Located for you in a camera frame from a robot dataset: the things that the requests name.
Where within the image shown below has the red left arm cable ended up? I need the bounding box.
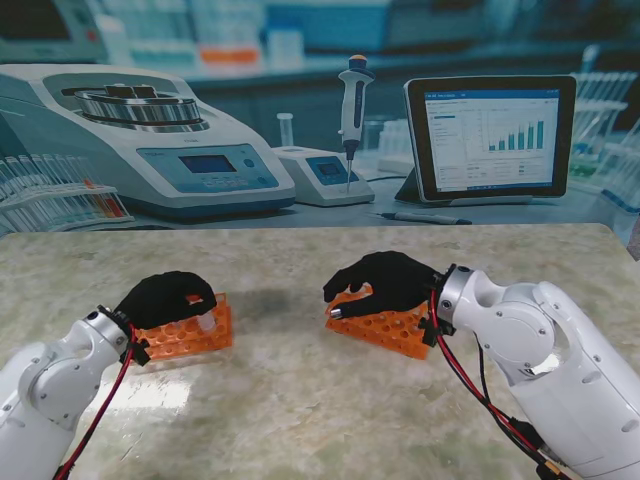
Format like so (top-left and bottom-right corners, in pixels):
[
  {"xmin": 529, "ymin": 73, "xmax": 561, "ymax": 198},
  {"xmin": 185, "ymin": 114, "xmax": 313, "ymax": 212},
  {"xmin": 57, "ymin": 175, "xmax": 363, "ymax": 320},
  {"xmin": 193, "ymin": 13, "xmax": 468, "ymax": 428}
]
[{"xmin": 52, "ymin": 323, "xmax": 139, "ymax": 480}]

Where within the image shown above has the empty orange test tube rack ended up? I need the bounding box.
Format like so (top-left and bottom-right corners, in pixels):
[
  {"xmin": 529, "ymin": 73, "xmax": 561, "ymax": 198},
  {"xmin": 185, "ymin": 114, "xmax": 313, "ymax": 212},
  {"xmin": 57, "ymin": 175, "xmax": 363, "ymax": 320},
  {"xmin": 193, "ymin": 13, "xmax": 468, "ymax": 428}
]
[{"xmin": 132, "ymin": 292, "xmax": 235, "ymax": 362}]

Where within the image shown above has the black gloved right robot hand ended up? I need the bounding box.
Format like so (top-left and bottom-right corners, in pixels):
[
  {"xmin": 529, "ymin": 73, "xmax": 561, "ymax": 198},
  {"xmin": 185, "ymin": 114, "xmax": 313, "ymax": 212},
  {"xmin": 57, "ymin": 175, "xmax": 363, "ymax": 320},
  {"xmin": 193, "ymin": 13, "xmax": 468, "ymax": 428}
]
[{"xmin": 322, "ymin": 250, "xmax": 445, "ymax": 321}]

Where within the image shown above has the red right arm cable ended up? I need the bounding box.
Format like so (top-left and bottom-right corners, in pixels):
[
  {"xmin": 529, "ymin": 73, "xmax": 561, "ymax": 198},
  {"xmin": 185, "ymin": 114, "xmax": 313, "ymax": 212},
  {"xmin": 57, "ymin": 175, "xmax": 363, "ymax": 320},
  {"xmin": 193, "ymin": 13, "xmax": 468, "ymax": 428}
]
[{"xmin": 429, "ymin": 289, "xmax": 571, "ymax": 480}]

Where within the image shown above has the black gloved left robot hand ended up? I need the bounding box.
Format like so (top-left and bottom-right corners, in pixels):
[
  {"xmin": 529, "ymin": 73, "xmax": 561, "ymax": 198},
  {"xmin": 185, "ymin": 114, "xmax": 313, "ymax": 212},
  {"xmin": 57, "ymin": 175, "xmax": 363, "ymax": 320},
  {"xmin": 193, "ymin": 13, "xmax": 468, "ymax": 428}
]
[{"xmin": 117, "ymin": 271, "xmax": 219, "ymax": 331}]

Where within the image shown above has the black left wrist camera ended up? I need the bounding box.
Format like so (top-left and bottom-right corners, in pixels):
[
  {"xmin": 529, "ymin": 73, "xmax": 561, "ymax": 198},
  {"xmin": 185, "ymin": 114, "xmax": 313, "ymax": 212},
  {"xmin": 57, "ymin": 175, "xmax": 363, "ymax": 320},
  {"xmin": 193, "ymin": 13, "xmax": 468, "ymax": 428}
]
[{"xmin": 130, "ymin": 339, "xmax": 154, "ymax": 366}]

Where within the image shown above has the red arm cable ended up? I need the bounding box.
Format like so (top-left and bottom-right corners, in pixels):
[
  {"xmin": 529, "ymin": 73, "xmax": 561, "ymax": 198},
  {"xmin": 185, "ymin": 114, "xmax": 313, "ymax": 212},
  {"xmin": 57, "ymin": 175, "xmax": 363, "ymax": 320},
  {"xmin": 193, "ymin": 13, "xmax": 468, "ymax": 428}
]
[
  {"xmin": 429, "ymin": 289, "xmax": 571, "ymax": 480},
  {"xmin": 52, "ymin": 323, "xmax": 139, "ymax": 480}
]

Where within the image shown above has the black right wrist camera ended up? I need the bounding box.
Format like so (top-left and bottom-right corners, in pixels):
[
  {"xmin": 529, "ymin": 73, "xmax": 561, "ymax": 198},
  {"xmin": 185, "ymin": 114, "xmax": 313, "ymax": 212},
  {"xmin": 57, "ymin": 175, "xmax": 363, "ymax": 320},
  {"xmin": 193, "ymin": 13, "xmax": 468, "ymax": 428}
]
[{"xmin": 418, "ymin": 314, "xmax": 457, "ymax": 347}]

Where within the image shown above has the printed laboratory backdrop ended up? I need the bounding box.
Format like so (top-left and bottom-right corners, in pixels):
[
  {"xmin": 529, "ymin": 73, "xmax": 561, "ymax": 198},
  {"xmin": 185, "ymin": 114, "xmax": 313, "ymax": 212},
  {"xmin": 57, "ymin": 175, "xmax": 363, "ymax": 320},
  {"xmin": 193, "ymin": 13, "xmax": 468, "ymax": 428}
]
[{"xmin": 0, "ymin": 0, "xmax": 640, "ymax": 247}]

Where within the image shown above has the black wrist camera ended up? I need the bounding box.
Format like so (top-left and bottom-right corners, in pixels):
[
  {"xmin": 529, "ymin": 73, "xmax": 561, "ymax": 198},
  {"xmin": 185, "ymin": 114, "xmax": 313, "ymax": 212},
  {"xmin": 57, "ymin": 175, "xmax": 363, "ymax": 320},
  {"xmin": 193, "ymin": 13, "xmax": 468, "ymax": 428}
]
[
  {"xmin": 130, "ymin": 339, "xmax": 154, "ymax": 366},
  {"xmin": 418, "ymin": 314, "xmax": 457, "ymax": 347}
]

